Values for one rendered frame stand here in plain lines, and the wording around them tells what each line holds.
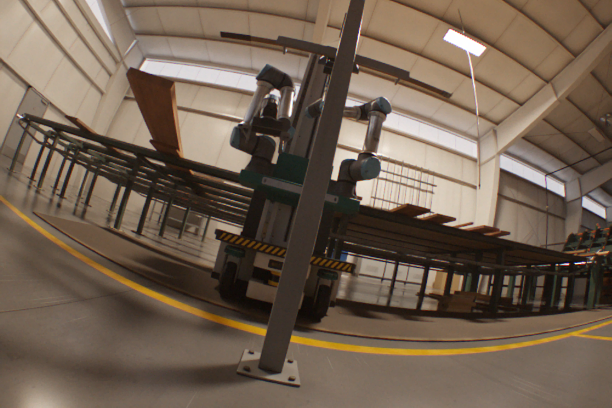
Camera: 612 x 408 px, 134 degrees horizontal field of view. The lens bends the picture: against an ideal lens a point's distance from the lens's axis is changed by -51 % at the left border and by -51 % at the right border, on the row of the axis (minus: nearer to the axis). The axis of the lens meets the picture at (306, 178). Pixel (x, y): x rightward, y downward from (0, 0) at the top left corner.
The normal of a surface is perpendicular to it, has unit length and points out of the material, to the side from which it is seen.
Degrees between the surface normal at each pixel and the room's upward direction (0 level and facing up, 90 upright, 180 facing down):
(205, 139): 89
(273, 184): 90
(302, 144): 90
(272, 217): 90
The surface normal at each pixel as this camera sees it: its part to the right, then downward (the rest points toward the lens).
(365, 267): 0.09, -0.27
